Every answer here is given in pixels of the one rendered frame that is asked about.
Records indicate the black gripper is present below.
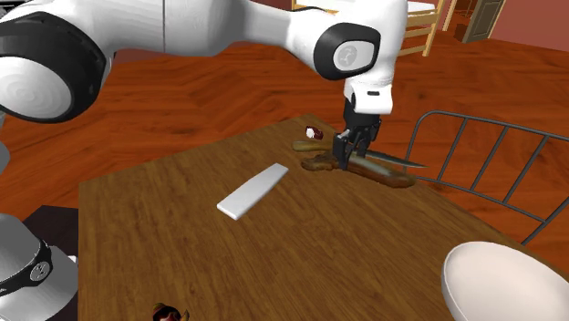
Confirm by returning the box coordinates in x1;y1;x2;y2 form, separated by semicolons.
332;98;382;171

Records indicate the wooden handled silver knife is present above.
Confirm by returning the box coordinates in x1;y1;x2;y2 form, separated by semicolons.
292;140;429;170

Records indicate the brown wooden utensil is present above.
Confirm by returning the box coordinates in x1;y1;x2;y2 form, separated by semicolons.
300;152;417;190

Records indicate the white flat rectangular bar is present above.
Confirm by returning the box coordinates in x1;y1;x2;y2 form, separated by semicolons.
216;162;291;222

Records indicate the brown wooden table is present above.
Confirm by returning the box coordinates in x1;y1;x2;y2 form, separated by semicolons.
78;113;569;321

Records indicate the olive brown door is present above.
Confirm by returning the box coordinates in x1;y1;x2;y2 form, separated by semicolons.
461;0;507;45

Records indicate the white bowl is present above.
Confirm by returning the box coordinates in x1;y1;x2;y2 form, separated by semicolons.
440;241;569;321

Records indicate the small brown red figure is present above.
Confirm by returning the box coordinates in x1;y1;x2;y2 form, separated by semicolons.
151;302;191;321

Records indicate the dark robot stand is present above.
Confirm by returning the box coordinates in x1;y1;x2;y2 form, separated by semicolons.
21;204;80;270

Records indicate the grey metal frame chair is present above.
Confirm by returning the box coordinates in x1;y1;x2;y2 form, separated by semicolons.
401;109;569;247

